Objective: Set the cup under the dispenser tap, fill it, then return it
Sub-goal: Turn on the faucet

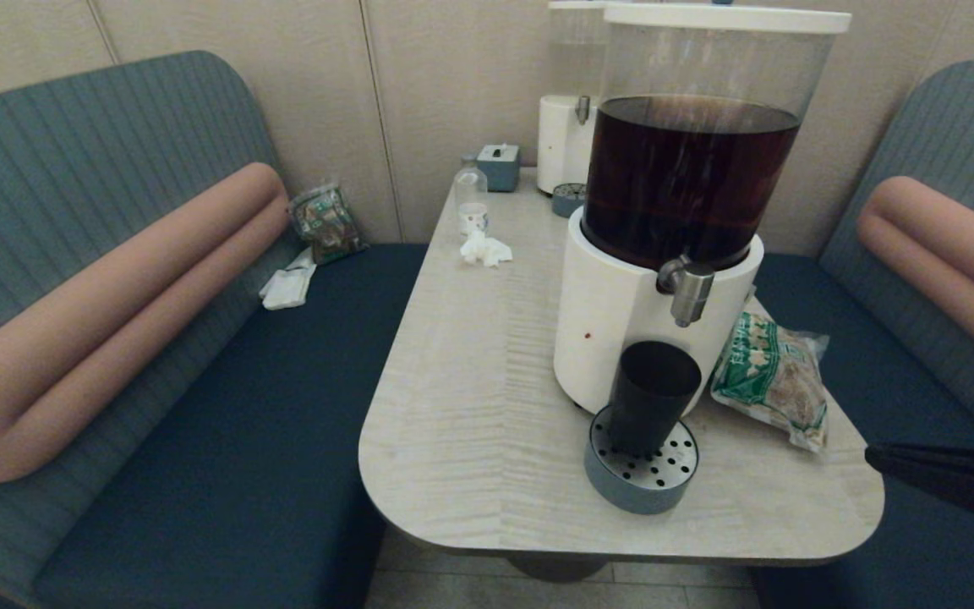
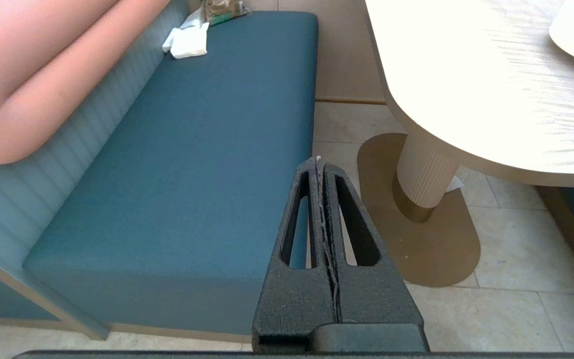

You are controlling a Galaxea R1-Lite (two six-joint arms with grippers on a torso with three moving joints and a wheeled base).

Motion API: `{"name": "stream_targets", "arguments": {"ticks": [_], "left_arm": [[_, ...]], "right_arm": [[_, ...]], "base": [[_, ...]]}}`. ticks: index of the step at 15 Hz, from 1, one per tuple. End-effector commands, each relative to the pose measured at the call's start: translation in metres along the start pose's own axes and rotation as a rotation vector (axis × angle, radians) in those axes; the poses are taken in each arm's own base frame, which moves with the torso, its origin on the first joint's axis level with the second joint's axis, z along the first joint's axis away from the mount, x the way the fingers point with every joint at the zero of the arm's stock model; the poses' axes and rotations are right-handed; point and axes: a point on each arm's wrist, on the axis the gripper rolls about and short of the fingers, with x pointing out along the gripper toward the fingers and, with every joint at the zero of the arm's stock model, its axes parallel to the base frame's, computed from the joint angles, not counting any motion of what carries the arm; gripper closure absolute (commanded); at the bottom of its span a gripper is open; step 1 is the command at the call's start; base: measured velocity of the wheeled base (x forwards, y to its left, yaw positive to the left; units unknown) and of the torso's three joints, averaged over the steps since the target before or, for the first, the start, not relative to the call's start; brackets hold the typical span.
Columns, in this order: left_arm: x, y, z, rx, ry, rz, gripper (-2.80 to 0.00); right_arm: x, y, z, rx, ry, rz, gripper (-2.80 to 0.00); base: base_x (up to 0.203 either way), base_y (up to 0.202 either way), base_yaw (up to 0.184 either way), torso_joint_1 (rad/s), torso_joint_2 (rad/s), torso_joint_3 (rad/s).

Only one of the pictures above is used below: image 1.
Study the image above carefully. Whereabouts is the black plastic cup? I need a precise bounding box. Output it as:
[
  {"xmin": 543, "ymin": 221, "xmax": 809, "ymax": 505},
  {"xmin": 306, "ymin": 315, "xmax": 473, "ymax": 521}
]
[{"xmin": 606, "ymin": 341, "xmax": 703, "ymax": 458}]

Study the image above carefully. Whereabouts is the large metal dispenser tap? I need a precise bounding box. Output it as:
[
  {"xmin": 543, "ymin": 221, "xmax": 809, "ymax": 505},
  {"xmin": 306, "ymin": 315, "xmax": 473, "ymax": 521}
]
[{"xmin": 656, "ymin": 255, "xmax": 716, "ymax": 328}]

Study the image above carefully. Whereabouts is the blue bench with short bolster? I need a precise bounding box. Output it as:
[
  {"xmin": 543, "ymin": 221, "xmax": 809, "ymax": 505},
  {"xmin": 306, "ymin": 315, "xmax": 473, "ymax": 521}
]
[{"xmin": 745, "ymin": 60, "xmax": 974, "ymax": 609}]

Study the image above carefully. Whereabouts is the green printed snack bag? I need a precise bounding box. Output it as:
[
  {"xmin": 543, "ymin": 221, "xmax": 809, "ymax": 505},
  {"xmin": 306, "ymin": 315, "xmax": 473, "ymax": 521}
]
[{"xmin": 710, "ymin": 296, "xmax": 831, "ymax": 453}]

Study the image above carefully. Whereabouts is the large grey perforated drip tray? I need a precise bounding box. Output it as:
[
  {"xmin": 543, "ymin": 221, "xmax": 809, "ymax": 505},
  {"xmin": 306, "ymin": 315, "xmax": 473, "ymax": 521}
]
[{"xmin": 583, "ymin": 404, "xmax": 699, "ymax": 515}]

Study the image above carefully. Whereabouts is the large dark tea dispenser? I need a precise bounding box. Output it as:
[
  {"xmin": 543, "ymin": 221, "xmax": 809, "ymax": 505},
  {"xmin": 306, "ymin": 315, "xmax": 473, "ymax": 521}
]
[{"xmin": 552, "ymin": 25, "xmax": 836, "ymax": 417}]

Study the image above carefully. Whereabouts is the small grey drip tray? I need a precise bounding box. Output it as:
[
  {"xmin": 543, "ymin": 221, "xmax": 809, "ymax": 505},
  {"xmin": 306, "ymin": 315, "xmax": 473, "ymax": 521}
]
[{"xmin": 551, "ymin": 182, "xmax": 589, "ymax": 218}]

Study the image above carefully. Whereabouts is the large white dispenser lid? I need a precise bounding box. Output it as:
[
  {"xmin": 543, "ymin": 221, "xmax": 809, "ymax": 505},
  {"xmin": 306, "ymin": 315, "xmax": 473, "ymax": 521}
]
[{"xmin": 603, "ymin": 3, "xmax": 852, "ymax": 35}]

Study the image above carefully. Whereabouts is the small white water dispenser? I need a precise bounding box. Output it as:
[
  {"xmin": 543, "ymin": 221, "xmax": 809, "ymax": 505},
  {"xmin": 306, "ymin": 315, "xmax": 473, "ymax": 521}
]
[{"xmin": 536, "ymin": 1, "xmax": 615, "ymax": 196}]

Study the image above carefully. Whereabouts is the crumpled white tissue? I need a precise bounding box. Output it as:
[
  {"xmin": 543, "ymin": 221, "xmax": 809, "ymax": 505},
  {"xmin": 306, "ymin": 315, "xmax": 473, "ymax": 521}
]
[{"xmin": 459, "ymin": 232, "xmax": 514, "ymax": 268}]

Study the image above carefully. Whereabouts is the blue grey tissue box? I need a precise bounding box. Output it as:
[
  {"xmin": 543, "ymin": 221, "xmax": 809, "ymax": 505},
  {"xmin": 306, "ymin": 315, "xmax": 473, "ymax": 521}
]
[{"xmin": 476, "ymin": 143, "xmax": 521, "ymax": 193}]

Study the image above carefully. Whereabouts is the clear plastic bottle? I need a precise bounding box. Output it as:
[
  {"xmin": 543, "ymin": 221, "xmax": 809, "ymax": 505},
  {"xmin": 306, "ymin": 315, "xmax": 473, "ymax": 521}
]
[{"xmin": 454, "ymin": 157, "xmax": 490, "ymax": 236}]

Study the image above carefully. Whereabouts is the dark foil snack bag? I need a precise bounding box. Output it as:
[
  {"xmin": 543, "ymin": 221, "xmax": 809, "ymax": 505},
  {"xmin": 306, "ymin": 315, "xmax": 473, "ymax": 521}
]
[{"xmin": 287, "ymin": 178, "xmax": 367, "ymax": 266}]

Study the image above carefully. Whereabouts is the white napkin pack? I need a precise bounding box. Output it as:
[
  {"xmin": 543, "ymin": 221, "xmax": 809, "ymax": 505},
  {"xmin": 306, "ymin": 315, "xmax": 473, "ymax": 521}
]
[{"xmin": 259, "ymin": 247, "xmax": 318, "ymax": 311}]

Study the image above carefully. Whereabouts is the blue bench with long bolster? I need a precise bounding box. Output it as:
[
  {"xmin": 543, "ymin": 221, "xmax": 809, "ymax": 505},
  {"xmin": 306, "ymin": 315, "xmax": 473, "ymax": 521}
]
[{"xmin": 0, "ymin": 50, "xmax": 429, "ymax": 609}]

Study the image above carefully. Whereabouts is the long pink bolster cushion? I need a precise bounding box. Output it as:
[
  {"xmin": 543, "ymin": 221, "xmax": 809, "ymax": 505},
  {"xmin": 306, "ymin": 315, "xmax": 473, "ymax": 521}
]
[{"xmin": 0, "ymin": 162, "xmax": 291, "ymax": 484}]

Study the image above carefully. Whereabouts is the golden table pedestal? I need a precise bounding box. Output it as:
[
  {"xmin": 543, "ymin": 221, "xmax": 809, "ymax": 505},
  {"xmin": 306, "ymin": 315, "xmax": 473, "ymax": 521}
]
[{"xmin": 504, "ymin": 554, "xmax": 610, "ymax": 584}]

